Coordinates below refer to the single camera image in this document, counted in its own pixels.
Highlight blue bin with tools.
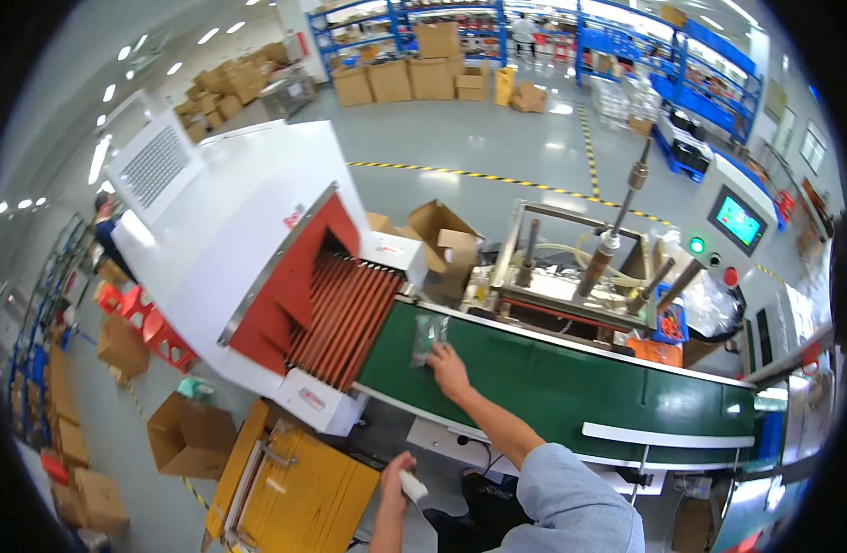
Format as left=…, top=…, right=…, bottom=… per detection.
left=652, top=282, right=688, bottom=345

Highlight white shrink tunnel machine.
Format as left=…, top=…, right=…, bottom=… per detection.
left=108, top=111, right=431, bottom=438

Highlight teal plastic bag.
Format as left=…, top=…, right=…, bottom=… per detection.
left=176, top=376, right=217, bottom=402

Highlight green conveyor belt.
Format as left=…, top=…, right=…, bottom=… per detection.
left=353, top=297, right=760, bottom=472

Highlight metal sealing machine frame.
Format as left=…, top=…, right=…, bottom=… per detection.
left=465, top=137, right=708, bottom=334

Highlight person's legs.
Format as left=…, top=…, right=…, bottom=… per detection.
left=423, top=470, right=535, bottom=553

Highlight white control panel with screen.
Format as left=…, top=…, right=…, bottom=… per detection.
left=679, top=152, right=785, bottom=291

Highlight row of red plastic stools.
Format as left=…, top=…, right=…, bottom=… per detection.
left=95, top=282, right=200, bottom=375

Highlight white conveyor guide rail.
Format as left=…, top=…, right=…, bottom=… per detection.
left=581, top=421, right=757, bottom=451

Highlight stack of large cardboard boxes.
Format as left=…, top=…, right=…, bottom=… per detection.
left=330, top=21, right=493, bottom=109

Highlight open cardboard box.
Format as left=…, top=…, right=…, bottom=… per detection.
left=366, top=200, right=484, bottom=300
left=147, top=392, right=238, bottom=480

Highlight small brown cardboard box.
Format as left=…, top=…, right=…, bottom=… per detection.
left=671, top=497, right=716, bottom=553

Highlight yellow metal cart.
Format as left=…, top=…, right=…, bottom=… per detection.
left=201, top=397, right=383, bottom=553

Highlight small white packet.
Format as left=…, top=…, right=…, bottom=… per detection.
left=398, top=469, right=430, bottom=504

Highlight crumpled cardboard box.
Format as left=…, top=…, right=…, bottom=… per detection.
left=509, top=81, right=549, bottom=115

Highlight person's left hand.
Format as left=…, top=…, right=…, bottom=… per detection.
left=379, top=451, right=419, bottom=517

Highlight orange box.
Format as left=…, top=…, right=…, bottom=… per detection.
left=627, top=336, right=684, bottom=368

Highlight heap of cardboard boxes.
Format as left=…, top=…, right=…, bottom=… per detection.
left=173, top=41, right=290, bottom=144

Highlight grey metal cart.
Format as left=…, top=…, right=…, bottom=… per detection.
left=257, top=72, right=321, bottom=120

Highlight blue storage shelves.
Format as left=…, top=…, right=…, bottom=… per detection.
left=306, top=0, right=509, bottom=71
left=574, top=0, right=764, bottom=147
left=7, top=213, right=92, bottom=450

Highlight blue pallet with black crates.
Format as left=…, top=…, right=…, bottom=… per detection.
left=650, top=109, right=716, bottom=185

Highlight person's right hand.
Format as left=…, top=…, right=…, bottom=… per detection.
left=426, top=342, right=474, bottom=405

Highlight clear plastic film bag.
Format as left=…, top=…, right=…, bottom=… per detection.
left=681, top=271, right=744, bottom=341

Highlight clear plastic packet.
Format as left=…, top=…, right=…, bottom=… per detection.
left=409, top=314, right=451, bottom=369

